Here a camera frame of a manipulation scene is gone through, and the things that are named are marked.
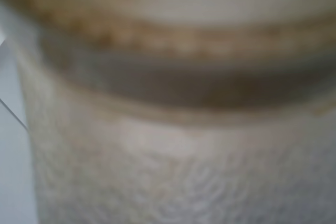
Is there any clear plastic drink bottle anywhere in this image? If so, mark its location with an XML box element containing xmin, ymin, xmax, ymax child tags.
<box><xmin>1</xmin><ymin>0</ymin><xmax>335</xmax><ymax>223</ymax></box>

